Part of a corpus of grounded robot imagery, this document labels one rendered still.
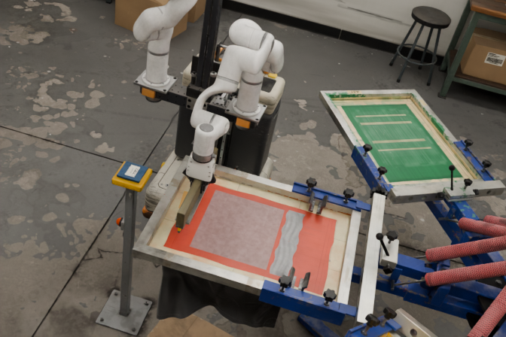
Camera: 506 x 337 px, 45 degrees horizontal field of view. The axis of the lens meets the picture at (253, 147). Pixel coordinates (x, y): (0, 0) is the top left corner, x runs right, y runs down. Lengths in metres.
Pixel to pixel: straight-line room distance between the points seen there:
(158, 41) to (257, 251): 1.01
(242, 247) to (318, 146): 2.30
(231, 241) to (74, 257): 1.38
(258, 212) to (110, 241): 1.33
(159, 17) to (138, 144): 1.85
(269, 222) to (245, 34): 0.75
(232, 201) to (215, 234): 0.20
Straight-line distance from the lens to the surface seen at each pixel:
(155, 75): 2.76
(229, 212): 2.46
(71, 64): 5.07
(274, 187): 2.56
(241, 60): 2.18
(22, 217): 3.76
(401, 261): 2.37
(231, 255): 2.30
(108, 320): 3.25
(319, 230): 2.48
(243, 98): 2.65
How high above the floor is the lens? 2.66
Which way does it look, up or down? 38 degrees down
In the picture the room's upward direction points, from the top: 12 degrees clockwise
